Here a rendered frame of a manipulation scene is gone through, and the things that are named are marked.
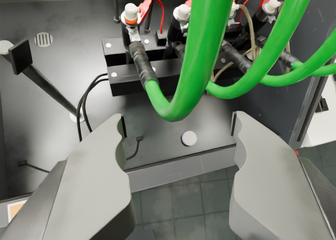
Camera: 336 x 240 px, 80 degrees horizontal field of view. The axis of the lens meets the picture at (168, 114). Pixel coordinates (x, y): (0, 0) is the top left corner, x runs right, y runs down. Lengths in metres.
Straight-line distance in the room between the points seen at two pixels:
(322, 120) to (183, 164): 0.34
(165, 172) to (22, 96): 0.40
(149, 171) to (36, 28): 0.49
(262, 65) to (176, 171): 0.30
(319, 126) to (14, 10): 0.82
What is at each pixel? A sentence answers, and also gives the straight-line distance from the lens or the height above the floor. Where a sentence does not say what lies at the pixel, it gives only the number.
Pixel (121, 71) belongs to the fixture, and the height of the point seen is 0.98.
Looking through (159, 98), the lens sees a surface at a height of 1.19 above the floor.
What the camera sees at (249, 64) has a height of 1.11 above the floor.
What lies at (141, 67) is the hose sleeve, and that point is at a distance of 0.24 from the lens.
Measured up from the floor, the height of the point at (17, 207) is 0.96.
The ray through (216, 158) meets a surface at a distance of 0.45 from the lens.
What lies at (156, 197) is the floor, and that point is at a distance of 1.39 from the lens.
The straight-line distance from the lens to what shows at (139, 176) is 0.41.
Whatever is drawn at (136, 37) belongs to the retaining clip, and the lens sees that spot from 0.32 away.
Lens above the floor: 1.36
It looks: 73 degrees down
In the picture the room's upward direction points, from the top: 40 degrees clockwise
